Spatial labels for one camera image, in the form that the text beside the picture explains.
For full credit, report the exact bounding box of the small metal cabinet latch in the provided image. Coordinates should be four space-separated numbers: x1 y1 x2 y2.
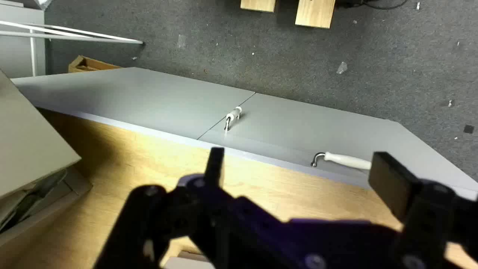
224 106 243 131

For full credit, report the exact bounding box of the beige two-drawer filing cabinet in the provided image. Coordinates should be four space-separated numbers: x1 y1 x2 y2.
0 73 91 251

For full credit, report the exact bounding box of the wooden furniture leg left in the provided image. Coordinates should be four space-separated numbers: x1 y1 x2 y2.
241 0 276 11

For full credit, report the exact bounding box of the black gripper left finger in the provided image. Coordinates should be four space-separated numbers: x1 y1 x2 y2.
205 146 226 186

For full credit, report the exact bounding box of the wooden furniture leg right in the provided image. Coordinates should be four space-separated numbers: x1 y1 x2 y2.
296 0 336 28

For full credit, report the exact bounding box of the brown cardboard box on floor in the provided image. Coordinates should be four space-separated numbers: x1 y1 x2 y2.
69 55 115 73

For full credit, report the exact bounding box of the white cabinet door handle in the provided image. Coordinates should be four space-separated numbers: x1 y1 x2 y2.
311 152 372 170

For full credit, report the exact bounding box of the wooden furniture leg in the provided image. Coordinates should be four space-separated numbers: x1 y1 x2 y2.
296 0 336 28
241 0 276 11

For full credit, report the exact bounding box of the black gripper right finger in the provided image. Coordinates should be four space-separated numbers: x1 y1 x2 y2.
369 150 424 222

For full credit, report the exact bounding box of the white metal stand frame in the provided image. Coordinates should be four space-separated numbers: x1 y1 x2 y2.
0 20 145 76

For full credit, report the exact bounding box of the grey desk cabinet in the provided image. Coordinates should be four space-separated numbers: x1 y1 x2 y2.
15 68 477 219

